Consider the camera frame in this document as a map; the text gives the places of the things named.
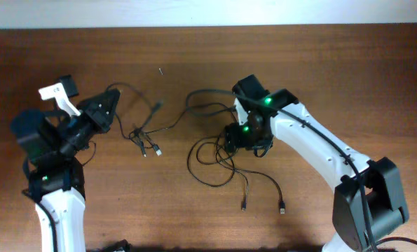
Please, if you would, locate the thin black USB cable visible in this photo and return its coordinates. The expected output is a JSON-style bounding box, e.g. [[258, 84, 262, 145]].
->
[[104, 82, 165, 158]]

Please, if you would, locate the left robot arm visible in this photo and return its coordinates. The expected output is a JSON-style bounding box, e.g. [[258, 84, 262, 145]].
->
[[11, 89, 121, 251]]

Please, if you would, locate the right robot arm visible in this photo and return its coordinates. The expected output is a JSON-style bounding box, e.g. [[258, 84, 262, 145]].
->
[[225, 75, 409, 251]]

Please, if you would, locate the thick black USB cable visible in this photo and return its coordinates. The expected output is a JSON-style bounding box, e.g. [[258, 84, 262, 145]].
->
[[129, 101, 287, 215]]

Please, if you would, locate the right camera cable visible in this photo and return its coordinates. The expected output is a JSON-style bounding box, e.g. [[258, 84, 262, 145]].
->
[[185, 88, 417, 252]]

